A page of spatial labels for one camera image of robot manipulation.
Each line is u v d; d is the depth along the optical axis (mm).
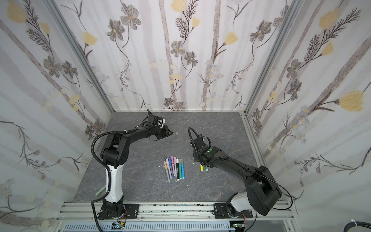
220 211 733
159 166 906
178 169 880
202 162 622
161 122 960
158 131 901
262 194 424
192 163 912
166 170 881
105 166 568
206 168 883
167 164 906
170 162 910
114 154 582
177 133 1051
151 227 702
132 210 734
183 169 883
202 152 649
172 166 904
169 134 983
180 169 883
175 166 903
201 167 888
